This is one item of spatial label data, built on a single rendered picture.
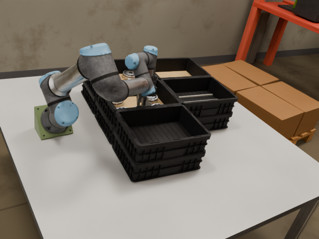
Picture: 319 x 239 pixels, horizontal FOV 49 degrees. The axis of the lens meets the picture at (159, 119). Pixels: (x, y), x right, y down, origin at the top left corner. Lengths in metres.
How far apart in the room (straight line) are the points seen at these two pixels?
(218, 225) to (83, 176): 0.65
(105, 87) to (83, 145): 0.59
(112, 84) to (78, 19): 2.55
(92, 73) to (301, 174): 1.31
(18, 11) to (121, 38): 1.17
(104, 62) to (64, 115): 0.44
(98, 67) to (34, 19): 2.42
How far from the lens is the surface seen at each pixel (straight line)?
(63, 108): 1.70
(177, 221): 1.56
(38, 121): 1.90
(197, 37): 4.79
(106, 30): 4.03
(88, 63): 1.38
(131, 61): 1.72
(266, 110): 3.28
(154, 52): 1.80
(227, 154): 2.02
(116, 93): 1.38
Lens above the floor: 1.84
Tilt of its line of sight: 32 degrees down
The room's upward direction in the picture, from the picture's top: 12 degrees clockwise
